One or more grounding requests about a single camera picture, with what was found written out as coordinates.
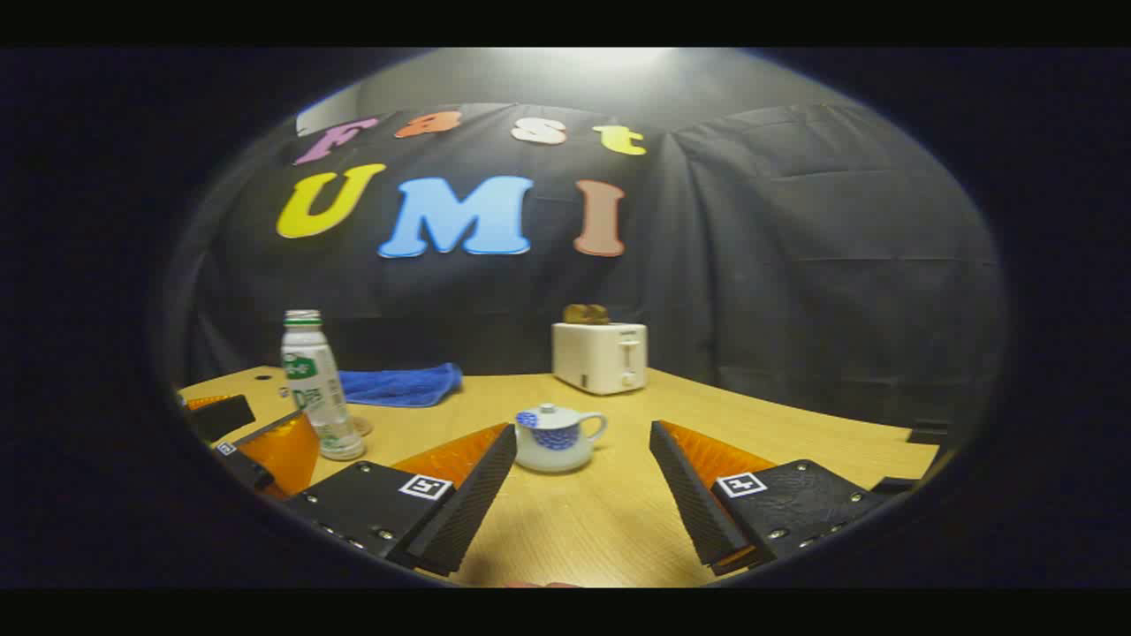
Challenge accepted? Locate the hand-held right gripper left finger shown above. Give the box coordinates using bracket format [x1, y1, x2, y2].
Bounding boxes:
[283, 422, 518, 577]

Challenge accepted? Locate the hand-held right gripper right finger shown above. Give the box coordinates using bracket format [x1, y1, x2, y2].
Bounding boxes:
[649, 420, 893, 577]

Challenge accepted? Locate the white plastic water bottle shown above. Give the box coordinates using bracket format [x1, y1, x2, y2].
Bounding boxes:
[281, 309, 366, 461]

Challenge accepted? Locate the white blue-patterned teacup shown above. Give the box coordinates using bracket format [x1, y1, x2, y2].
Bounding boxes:
[514, 410, 609, 473]

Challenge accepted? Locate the blue towel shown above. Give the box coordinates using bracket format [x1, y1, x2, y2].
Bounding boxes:
[338, 362, 464, 408]

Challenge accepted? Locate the white toaster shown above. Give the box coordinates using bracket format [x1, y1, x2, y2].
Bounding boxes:
[552, 322, 649, 396]

